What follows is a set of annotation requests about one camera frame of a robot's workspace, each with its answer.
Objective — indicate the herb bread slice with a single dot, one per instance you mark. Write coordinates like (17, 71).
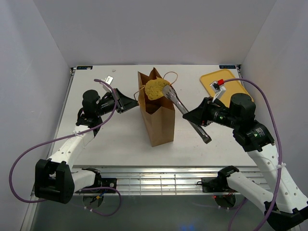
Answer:
(153, 88)

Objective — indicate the corner label sticker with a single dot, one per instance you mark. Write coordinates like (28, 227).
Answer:
(84, 67)
(227, 66)

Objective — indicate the brown paper bag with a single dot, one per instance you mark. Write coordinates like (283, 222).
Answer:
(158, 114)

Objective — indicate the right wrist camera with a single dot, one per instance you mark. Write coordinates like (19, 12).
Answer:
(218, 88)

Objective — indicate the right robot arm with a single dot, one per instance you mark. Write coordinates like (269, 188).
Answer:
(285, 205)

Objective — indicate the left corner label sticker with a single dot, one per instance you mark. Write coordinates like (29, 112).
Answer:
(84, 67)

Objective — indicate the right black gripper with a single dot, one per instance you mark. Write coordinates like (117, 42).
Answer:
(200, 115)

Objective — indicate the right corner label sticker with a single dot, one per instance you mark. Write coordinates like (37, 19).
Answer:
(227, 66)

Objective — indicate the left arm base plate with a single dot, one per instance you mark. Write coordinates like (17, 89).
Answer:
(107, 182)

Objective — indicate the aluminium frame rail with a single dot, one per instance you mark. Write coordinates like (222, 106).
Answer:
(139, 181)

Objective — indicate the metal tongs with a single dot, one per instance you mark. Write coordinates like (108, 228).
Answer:
(169, 92)

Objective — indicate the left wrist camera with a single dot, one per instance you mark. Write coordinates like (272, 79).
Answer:
(109, 79)

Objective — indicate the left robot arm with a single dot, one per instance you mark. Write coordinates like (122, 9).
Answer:
(54, 178)

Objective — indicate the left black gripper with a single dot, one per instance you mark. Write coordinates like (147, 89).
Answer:
(124, 103)

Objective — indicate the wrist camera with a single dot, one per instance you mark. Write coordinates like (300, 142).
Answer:
(109, 79)
(218, 88)

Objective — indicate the yellow tray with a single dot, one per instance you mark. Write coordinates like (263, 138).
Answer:
(232, 87)

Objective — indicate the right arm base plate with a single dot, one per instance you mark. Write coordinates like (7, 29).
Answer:
(215, 185)

